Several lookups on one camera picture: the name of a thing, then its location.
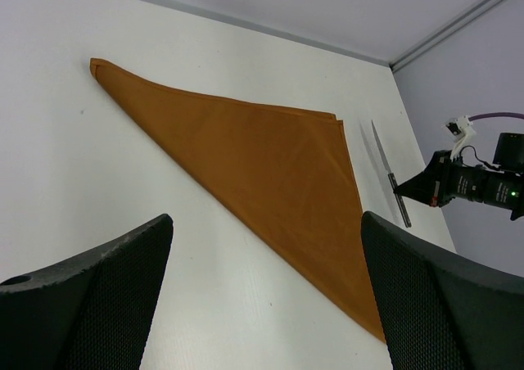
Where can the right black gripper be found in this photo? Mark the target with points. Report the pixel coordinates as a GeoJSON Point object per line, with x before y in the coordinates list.
{"type": "Point", "coordinates": [443, 180]}

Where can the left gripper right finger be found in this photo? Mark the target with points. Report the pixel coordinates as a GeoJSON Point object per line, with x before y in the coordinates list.
{"type": "Point", "coordinates": [438, 309]}

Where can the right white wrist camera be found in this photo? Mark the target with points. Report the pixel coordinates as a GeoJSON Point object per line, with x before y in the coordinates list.
{"type": "Point", "coordinates": [462, 132]}

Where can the orange cloth napkin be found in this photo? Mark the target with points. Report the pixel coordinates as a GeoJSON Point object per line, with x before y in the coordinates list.
{"type": "Point", "coordinates": [284, 172]}

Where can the steak knife marbled handle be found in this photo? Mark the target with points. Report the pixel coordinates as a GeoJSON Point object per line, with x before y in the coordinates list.
{"type": "Point", "coordinates": [392, 179]}

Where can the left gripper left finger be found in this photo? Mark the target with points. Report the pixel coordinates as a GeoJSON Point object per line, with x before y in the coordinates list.
{"type": "Point", "coordinates": [93, 310]}

